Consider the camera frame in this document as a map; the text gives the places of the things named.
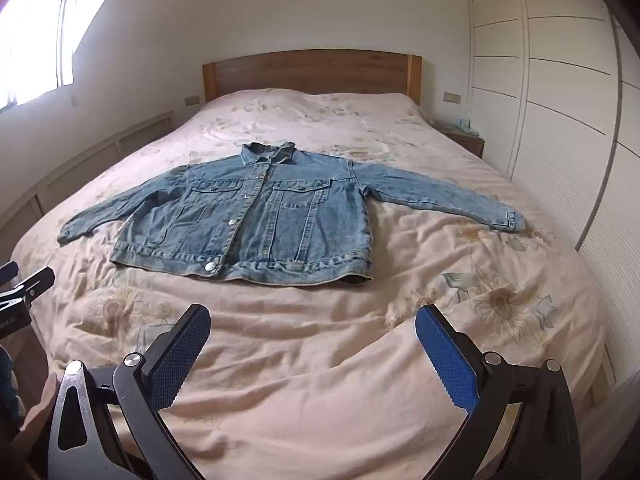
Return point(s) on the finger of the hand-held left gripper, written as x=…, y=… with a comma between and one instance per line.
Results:
x=30, y=285
x=9, y=271

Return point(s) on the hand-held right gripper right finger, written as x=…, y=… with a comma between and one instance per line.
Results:
x=445, y=355

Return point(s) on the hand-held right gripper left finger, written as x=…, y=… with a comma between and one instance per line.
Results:
x=180, y=355

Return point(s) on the blue denim jacket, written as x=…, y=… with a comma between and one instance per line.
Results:
x=300, y=220

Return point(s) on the floral pink bed cover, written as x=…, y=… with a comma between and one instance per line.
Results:
x=325, y=360

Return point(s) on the beige louvred low cabinet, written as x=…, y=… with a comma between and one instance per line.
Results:
x=90, y=165

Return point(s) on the wooden nightstand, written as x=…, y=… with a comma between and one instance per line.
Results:
x=467, y=145

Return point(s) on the dark framed window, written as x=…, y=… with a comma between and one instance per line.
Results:
x=30, y=45

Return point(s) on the teal glass holder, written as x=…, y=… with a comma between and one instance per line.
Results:
x=464, y=127

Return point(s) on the white panelled wardrobe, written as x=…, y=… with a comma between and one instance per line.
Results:
x=565, y=110

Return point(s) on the wooden headboard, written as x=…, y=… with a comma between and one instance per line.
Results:
x=310, y=72

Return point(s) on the beige wall switch panel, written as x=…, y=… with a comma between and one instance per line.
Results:
x=192, y=100
x=451, y=97

